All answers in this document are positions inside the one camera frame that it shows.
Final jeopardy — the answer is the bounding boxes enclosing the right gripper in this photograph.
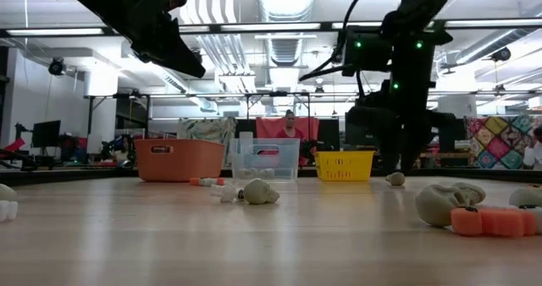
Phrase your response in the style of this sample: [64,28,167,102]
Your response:
[346,80,456,176]

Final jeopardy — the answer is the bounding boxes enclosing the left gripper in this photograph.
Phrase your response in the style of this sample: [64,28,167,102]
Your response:
[37,0,207,79]

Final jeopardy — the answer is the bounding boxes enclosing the yellow plastic basket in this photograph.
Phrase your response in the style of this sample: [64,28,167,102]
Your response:
[313,150,376,182]

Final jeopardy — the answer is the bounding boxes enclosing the white column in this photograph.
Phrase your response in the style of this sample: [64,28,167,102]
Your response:
[83,72,119,146]
[438,72,478,120]

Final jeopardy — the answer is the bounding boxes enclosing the black monitor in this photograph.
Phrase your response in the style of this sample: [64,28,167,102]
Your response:
[440,118,467,154]
[31,119,62,150]

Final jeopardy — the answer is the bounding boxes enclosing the leaf print curtain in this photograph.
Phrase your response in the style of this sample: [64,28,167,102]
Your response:
[177,117,236,154]

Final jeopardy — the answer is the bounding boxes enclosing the LED light strip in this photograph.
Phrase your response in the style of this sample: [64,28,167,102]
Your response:
[222,22,322,31]
[6,27,105,36]
[444,19,542,28]
[331,21,384,30]

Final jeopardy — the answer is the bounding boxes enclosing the person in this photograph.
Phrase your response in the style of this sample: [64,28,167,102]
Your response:
[523,127,542,171]
[108,134,132,164]
[274,109,304,140]

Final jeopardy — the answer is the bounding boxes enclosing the colourful patchwork quilt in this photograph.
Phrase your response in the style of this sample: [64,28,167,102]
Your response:
[465,115,542,171]

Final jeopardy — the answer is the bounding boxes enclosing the orange plastic bin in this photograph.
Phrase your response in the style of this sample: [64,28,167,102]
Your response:
[133,139,227,183]

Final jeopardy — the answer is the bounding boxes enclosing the black overhead crossbar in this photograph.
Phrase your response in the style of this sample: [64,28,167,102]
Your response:
[0,19,542,38]

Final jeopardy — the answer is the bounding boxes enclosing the orange curtain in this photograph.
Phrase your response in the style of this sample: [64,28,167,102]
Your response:
[256,116,321,151]

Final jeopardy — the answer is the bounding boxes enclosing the clear plastic bin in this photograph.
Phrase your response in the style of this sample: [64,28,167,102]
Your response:
[230,137,301,182]

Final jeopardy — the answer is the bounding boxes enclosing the silver ventilation duct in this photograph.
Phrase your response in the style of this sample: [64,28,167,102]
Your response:
[257,0,318,67]

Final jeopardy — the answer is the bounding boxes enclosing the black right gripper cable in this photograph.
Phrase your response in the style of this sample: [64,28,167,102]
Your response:
[298,0,379,83]

